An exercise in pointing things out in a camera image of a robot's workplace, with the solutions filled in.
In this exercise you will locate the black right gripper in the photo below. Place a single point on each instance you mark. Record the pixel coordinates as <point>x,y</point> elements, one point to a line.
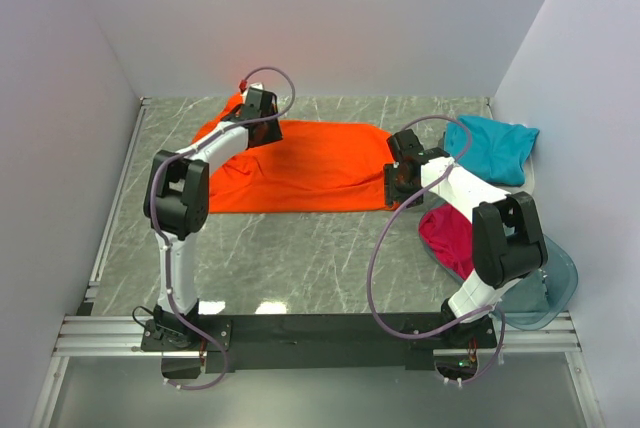
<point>391,194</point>

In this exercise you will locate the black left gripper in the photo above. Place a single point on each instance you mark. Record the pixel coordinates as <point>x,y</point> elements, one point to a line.
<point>273,135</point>

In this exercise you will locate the orange t shirt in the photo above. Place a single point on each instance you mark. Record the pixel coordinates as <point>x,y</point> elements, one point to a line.
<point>316,167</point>

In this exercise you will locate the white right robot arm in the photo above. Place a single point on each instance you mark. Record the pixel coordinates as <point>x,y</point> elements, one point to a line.
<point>507,242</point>

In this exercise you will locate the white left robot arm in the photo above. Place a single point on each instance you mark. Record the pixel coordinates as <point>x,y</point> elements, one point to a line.
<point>177,197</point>

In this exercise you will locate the magenta t shirt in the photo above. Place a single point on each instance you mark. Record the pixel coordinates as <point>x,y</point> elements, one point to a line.
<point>448,236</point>

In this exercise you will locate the teal folded t shirt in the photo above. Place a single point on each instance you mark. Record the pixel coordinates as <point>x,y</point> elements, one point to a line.
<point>498,150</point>

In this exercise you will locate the white folded t shirt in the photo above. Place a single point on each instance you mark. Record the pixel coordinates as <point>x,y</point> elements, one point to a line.
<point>529,184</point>

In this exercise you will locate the teal grey t shirt in bin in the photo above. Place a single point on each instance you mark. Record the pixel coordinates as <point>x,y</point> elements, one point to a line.
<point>529,296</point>

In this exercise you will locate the blue transparent plastic bin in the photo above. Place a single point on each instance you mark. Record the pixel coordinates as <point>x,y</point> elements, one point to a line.
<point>561,279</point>

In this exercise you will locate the black base crossbar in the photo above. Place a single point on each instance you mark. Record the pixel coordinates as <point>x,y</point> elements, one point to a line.
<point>304,341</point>

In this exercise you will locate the aluminium frame rail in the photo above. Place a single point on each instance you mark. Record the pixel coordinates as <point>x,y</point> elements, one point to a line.
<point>87,335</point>

